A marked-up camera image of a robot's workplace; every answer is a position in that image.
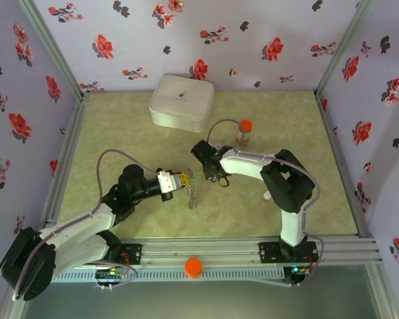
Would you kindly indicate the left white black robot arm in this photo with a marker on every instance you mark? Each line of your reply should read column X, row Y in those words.
column 79, row 222

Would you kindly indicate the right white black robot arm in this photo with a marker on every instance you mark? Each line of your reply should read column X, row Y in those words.
column 242, row 164

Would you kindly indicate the orange-capped pill bottle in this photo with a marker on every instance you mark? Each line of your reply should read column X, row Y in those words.
column 245, row 125

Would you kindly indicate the white zip case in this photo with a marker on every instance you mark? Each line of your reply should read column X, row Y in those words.
column 181, row 103

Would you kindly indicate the small white cap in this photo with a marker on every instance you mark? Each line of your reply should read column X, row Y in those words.
column 267, row 196

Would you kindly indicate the orange round cap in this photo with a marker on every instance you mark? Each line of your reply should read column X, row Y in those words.
column 193, row 266

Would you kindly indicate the green circuit board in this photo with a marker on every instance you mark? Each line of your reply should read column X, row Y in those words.
column 111, row 274
column 296, row 270

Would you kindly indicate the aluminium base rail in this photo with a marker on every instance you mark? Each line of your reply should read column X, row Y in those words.
column 199, row 249

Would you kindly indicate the aluminium corner post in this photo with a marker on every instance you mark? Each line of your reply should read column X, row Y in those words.
column 52, row 43
column 345, row 43

